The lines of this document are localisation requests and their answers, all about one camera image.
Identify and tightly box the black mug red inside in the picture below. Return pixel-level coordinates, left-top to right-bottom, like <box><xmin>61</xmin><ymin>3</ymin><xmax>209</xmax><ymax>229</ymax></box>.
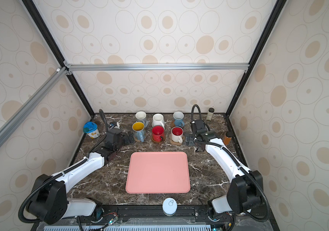
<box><xmin>152</xmin><ymin>126</ymin><xmax>165</xmax><ymax>141</ymax></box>

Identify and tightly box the slanted aluminium frame bar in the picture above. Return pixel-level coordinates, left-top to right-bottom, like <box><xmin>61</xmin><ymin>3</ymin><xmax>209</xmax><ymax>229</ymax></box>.
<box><xmin>0</xmin><ymin>67</ymin><xmax>67</xmax><ymax>148</ymax></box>

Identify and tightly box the white round lid container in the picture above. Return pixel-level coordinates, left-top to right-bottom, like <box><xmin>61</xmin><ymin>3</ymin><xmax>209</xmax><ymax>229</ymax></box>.
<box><xmin>162</xmin><ymin>198</ymin><xmax>177</xmax><ymax>216</ymax></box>

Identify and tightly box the white mug red inside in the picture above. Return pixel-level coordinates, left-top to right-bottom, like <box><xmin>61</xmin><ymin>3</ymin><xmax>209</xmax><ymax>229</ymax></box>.
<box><xmin>171</xmin><ymin>127</ymin><xmax>184</xmax><ymax>144</ymax></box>

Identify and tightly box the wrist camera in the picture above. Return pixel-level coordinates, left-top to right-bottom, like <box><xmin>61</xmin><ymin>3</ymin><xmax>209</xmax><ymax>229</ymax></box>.
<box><xmin>109</xmin><ymin>121</ymin><xmax>120</xmax><ymax>129</ymax></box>
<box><xmin>190</xmin><ymin>119</ymin><xmax>210</xmax><ymax>134</ymax></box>

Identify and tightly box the horizontal aluminium frame bar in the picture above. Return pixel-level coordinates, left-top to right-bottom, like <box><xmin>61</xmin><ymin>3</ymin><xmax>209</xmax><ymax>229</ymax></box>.
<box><xmin>66</xmin><ymin>63</ymin><xmax>250</xmax><ymax>71</ymax></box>

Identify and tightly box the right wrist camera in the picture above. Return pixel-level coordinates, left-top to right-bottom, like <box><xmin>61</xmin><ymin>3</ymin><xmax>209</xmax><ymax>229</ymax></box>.
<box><xmin>190</xmin><ymin>119</ymin><xmax>210</xmax><ymax>134</ymax></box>

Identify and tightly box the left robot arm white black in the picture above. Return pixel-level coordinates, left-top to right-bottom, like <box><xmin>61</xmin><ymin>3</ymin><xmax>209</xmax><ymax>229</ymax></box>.
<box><xmin>18</xmin><ymin>127</ymin><xmax>135</xmax><ymax>225</ymax></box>

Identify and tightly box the blue mug yellow inside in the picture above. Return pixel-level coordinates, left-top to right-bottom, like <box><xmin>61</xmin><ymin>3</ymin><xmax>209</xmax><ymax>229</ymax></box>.
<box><xmin>132</xmin><ymin>121</ymin><xmax>146</xmax><ymax>142</ymax></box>

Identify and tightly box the grey mug white inside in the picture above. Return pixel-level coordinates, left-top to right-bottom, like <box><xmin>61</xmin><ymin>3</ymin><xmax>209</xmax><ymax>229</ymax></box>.
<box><xmin>135</xmin><ymin>111</ymin><xmax>148</xmax><ymax>128</ymax></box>

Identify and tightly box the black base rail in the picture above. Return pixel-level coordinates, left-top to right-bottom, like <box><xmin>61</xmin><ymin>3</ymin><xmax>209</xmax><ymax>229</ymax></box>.
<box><xmin>31</xmin><ymin>203</ymin><xmax>280</xmax><ymax>231</ymax></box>

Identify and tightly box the pink plastic tray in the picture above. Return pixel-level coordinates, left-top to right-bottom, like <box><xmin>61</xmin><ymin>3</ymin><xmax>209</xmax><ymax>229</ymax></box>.
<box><xmin>126</xmin><ymin>152</ymin><xmax>191</xmax><ymax>194</ymax></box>

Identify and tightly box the paw shaped wooden coaster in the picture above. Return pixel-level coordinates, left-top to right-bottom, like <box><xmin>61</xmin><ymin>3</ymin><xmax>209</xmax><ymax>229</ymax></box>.
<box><xmin>170</xmin><ymin>135</ymin><xmax>185</xmax><ymax>146</ymax></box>

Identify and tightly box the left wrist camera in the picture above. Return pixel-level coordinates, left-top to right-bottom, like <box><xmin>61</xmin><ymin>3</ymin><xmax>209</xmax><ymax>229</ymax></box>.
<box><xmin>109</xmin><ymin>121</ymin><xmax>120</xmax><ymax>129</ymax></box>

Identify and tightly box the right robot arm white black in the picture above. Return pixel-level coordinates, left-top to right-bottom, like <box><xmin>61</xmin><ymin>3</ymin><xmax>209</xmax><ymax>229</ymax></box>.
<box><xmin>192</xmin><ymin>131</ymin><xmax>271</xmax><ymax>222</ymax></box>

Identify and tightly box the clear bottle black cap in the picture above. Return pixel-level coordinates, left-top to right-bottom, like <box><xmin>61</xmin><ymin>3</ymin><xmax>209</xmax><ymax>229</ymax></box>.
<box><xmin>206</xmin><ymin>107</ymin><xmax>214</xmax><ymax>121</ymax></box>

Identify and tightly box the blue lid snack tub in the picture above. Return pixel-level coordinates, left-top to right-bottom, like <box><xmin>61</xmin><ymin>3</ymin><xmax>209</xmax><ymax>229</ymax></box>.
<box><xmin>83</xmin><ymin>122</ymin><xmax>100</xmax><ymax>139</ymax></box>

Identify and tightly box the amber bottle dark cap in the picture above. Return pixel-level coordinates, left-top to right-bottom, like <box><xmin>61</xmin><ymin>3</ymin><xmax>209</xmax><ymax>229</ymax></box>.
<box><xmin>223</xmin><ymin>131</ymin><xmax>233</xmax><ymax>145</ymax></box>

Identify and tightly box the light blue mug white inside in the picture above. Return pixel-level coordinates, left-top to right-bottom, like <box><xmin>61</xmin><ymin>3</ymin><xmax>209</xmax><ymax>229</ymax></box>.
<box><xmin>173</xmin><ymin>111</ymin><xmax>185</xmax><ymax>128</ymax></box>

